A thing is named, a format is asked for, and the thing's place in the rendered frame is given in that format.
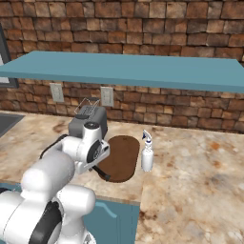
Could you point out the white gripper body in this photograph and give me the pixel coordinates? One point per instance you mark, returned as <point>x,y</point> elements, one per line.
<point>85,165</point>

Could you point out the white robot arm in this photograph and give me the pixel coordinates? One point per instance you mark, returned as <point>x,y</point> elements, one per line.
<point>47,178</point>

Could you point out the brown oval cutting board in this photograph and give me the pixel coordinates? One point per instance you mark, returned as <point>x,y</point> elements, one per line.
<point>122,158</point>

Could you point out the white spray bottle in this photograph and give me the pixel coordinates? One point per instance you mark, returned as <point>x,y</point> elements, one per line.
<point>147,157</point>

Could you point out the grey sink basin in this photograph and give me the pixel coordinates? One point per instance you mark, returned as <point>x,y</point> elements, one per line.
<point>7,122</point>

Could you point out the teal cupboard door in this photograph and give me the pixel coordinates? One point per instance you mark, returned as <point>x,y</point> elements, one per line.
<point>125,222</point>

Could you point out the dark framed window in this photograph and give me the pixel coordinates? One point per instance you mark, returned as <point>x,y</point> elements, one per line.
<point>4,63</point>

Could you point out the grey wall outlet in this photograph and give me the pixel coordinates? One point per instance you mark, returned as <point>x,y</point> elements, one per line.
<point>107,96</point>
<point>57,92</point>

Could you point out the teal wall shelf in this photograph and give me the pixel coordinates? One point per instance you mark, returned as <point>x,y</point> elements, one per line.
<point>127,68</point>

